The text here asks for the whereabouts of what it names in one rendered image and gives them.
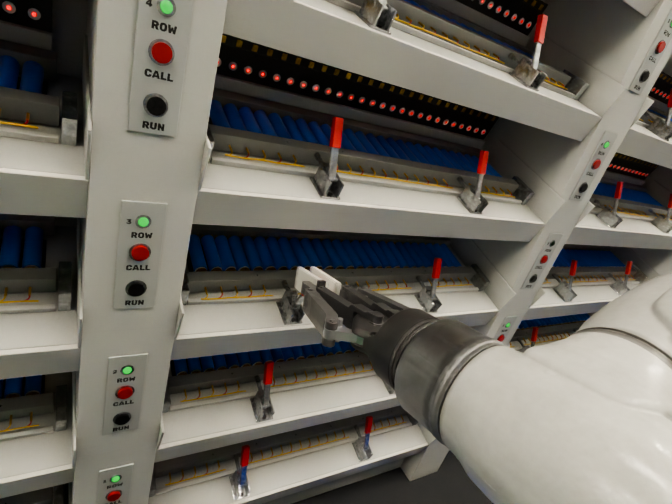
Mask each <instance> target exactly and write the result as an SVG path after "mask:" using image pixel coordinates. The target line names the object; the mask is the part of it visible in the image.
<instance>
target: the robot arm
mask: <svg viewBox="0 0 672 504"><path fill-rule="evenodd" d="M294 287H295V288H296V289H297V290H298V291H300V292H301V294H303V295H304V301H303V307H302V310H303V311H304V313H305V314H306V315H307V317H308V318H309V319H310V321H311V322H312V323H313V325H314V326H315V327H316V329H317V330H318V331H319V333H320V334H321V335H322V345H323V346H325V347H329V348H331V347H334V345H335V342H339V341H345V342H350V344H351V346H352V347H353V348H354V349H356V350H358V351H360V352H363V353H365V354H367V355H368V357H369V359H370V362H371V364H372V367H373V369H374V371H375V373H376V374H377V375H378V377H379V378H381V379H382V380H383V381H384V382H385V383H387V384H388V385H389V386H390V387H391V388H392V389H394V390H395V394H396V397H397V400H398V402H399V404H400V405H401V407H402V408H403V409H404V410H405V411H407V412H408V413H409V414H410V415H411V416H412V417H413V418H415V419H416V420H417V421H418V422H419V423H420V424H421V425H423V426H424V427H425V428H426V429H427V430H428V431H429V432H431V433H432V435H433V436H434V437H435V438H436V439H437V440H438V441H439V442H440V443H441V444H443V445H445V446H446V447H447V448H448V449H449V450H450V451H451V452H452V453H453V454H454V455H455V456H456V458H457V459H458V460H459V462H460V463H461V465H462V467H463V468H464V470H465V472H466V473H467V475H468V476H469V478H470V479H471V480H472V481H473V482H474V483H475V485H476V486H477V487H478V488H479V489H480V490H481V491H482V492H483V493H484V494H485V495H486V496H487V498H488V499H489V500H490V501H491V502H493V503H494V504H672V273H668V274H664V275H661V276H658V277H656V278H653V279H651V280H648V281H646V282H644V283H642V284H640V285H638V286H637V287H635V288H633V289H631V290H629V291H627V292H626V293H624V294H622V295H621V296H619V297H617V298H616V299H614V300H613V301H611V302H610V303H608V304H607V305H605V306H604V307H603V308H601V309H600V310H598V311H597V312H596V313H595V314H593V315H592V316H591V317H590V318H588V319H587V320H586V321H585V322H584V323H583V325H582V326H581V327H580V328H579V330H577V331H576V332H575V333H574V334H572V335H571V336H569V337H568V338H566V339H563V340H560V341H557V342H554V343H550V344H546V345H541V346H535V347H531V348H529V349H527V350H526V351H525V352H524V353H522V352H519V351H516V350H514V349H512V348H510V347H508V346H507V345H505V344H504V343H502V342H500V341H499V340H496V339H493V338H490V337H488V336H486V335H485V334H483V333H481V332H479V331H477V330H475V329H473V328H471V327H469V326H468V325H466V324H464V323H462V322H460V321H458V320H453V319H443V320H440V319H438V318H436V317H434V316H432V315H431V314H429V313H427V312H425V311H423V310H421V309H417V308H410V307H408V306H405V305H403V304H401V303H399V302H397V301H394V300H392V299H390V298H388V297H386V296H384V295H381V294H379V293H377V292H375V291H373V290H370V289H368V288H366V287H364V286H358V288H357V290H356V289H355V288H353V287H352V286H350V285H342V284H341V283H340V282H339V281H337V280H336V279H334V278H332V277H331V276H329V275H328V274H326V273H325V272H323V271H321V270H320V269H318V268H317V267H315V266H311V267H310V271H308V270H307V269H305V268H304V267H302V266H298V267H297V271H296V278H295V285H294ZM367 296H368V297H367Z"/></svg>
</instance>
